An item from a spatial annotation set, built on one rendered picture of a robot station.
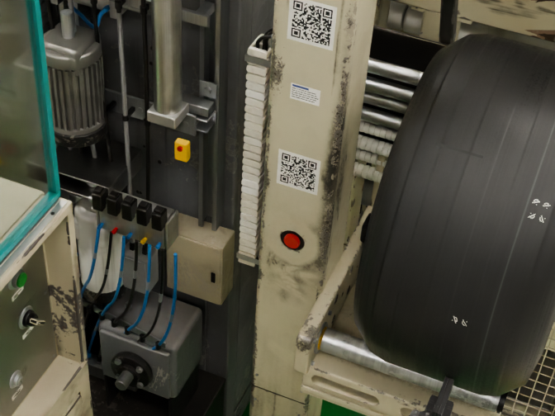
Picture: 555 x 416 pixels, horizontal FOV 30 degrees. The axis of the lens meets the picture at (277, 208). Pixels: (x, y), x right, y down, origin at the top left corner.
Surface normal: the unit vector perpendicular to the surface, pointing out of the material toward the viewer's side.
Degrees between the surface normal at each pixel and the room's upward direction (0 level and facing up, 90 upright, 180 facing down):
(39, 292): 90
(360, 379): 0
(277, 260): 90
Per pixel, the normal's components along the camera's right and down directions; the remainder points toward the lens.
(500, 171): -0.18, -0.24
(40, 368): 0.92, 0.29
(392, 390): 0.06, -0.74
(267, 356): -0.39, 0.60
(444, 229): -0.29, 0.10
